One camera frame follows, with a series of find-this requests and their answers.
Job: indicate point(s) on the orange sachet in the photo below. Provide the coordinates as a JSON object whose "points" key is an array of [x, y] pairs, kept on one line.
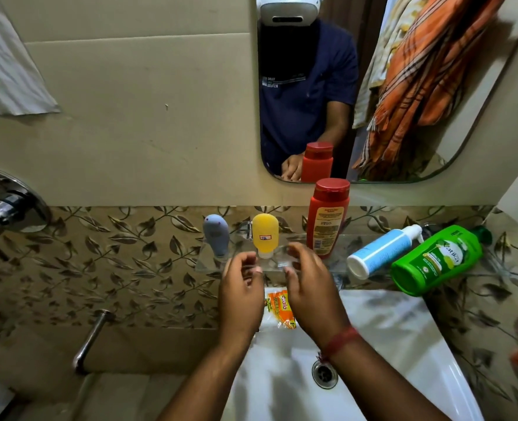
{"points": [[281, 309]]}

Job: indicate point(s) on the chrome mixer valve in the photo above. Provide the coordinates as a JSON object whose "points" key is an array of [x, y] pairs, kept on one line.
{"points": [[4, 206]]}

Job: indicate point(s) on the person's right thumb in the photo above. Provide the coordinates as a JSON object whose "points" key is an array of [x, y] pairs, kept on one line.
{"points": [[291, 280]]}

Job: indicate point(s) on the green bottle with green cap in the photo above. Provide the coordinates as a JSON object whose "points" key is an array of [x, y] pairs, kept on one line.
{"points": [[436, 260]]}

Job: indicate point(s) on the person's left forearm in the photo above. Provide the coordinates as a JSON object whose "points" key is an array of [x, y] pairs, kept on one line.
{"points": [[206, 381]]}

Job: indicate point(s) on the chrome tap spout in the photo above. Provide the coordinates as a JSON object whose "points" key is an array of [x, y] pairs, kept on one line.
{"points": [[90, 341]]}

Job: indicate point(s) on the wall mirror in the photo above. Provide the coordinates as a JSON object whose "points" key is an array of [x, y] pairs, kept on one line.
{"points": [[408, 83]]}

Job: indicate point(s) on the person's left hand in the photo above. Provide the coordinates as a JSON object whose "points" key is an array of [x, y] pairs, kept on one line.
{"points": [[240, 302]]}

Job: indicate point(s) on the white hanging cloth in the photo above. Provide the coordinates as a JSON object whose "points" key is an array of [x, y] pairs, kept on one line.
{"points": [[4, 70]]}

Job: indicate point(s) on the person's right forearm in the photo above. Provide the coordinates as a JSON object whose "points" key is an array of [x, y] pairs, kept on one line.
{"points": [[381, 385]]}

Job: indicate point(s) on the person's left thumb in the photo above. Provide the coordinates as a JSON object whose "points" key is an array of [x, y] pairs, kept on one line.
{"points": [[257, 277]]}

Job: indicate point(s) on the person's right hand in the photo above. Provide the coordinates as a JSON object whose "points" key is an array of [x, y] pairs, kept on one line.
{"points": [[316, 298]]}

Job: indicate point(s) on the yellow squeeze bottle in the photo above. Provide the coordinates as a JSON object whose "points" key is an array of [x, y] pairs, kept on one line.
{"points": [[265, 234]]}

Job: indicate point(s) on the white and blue pump bottle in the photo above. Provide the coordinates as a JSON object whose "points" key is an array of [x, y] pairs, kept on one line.
{"points": [[381, 252]]}

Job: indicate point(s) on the metal sink drain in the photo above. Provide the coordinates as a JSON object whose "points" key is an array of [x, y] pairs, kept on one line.
{"points": [[324, 374]]}

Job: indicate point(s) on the white ceramic sink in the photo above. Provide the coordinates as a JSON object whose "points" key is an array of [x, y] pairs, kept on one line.
{"points": [[395, 346]]}

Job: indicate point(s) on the clear glass shelf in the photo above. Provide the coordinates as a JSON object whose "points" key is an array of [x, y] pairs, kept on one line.
{"points": [[285, 263]]}

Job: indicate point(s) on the red bottle with red cap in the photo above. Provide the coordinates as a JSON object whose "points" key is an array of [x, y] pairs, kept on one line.
{"points": [[327, 219]]}

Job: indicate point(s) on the grey squeeze bottle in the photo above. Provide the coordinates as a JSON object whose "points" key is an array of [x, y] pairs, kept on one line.
{"points": [[217, 234]]}

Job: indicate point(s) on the chrome shelf bracket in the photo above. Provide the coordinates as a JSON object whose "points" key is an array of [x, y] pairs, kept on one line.
{"points": [[245, 230]]}

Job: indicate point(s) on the red thread wristband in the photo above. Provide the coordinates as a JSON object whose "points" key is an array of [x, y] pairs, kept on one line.
{"points": [[340, 341]]}

